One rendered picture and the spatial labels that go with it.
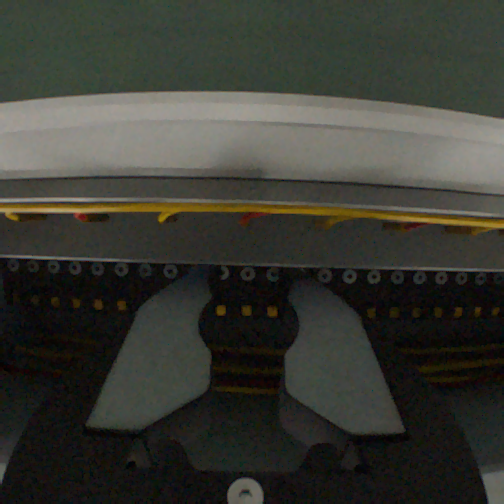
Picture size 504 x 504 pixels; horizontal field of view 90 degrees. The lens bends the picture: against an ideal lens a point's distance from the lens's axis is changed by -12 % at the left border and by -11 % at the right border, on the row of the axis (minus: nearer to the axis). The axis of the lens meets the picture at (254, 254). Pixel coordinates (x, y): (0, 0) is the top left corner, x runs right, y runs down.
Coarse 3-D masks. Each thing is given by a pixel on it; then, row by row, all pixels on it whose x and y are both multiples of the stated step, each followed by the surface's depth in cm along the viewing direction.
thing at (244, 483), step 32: (160, 448) 5; (320, 448) 5; (96, 480) 4; (128, 480) 4; (160, 480) 4; (192, 480) 4; (224, 480) 4; (256, 480) 4; (288, 480) 4; (320, 480) 4; (352, 480) 4; (384, 480) 4
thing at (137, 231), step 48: (0, 240) 8; (48, 240) 8; (96, 240) 8; (144, 240) 8; (192, 240) 8; (240, 240) 8; (288, 240) 8; (336, 240) 8; (384, 240) 8; (432, 240) 8; (480, 240) 8
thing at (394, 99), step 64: (0, 0) 2; (64, 0) 2; (128, 0) 2; (192, 0) 2; (256, 0) 2; (320, 0) 2; (384, 0) 2; (448, 0) 2; (0, 64) 2; (64, 64) 2; (128, 64) 2; (192, 64) 2; (256, 64) 2; (320, 64) 2; (384, 64) 2; (448, 64) 2; (0, 128) 3; (64, 128) 3; (128, 128) 3; (192, 128) 3; (256, 128) 3; (320, 128) 3; (384, 128) 3; (448, 128) 3
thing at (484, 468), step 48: (48, 336) 27; (0, 384) 22; (48, 384) 23; (240, 384) 22; (432, 384) 22; (480, 384) 25; (0, 432) 17; (240, 432) 19; (480, 432) 18; (0, 480) 11
